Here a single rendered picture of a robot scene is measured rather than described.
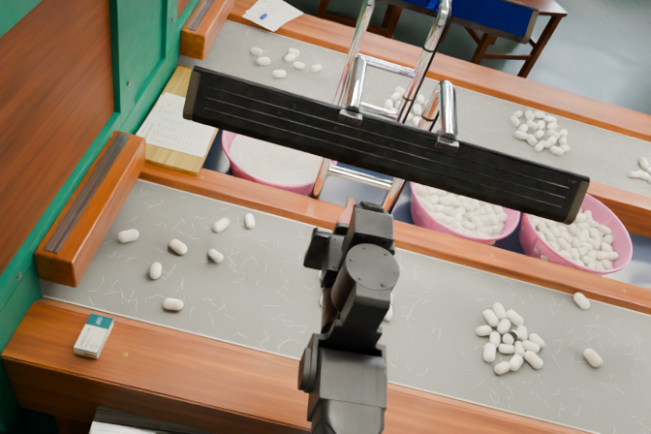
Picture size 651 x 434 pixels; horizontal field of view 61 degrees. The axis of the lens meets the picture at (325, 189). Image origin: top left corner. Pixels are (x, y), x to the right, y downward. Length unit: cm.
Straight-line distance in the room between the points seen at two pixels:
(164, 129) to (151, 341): 48
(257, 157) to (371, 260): 74
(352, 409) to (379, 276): 13
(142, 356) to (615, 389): 86
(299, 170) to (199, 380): 55
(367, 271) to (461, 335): 58
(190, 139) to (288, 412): 60
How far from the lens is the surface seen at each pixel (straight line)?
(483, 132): 159
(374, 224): 58
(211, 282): 103
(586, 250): 143
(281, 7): 176
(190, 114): 84
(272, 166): 126
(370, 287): 54
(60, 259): 92
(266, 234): 111
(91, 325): 94
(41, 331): 97
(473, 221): 131
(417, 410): 97
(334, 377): 56
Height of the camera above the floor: 160
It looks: 45 degrees down
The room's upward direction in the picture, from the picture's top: 19 degrees clockwise
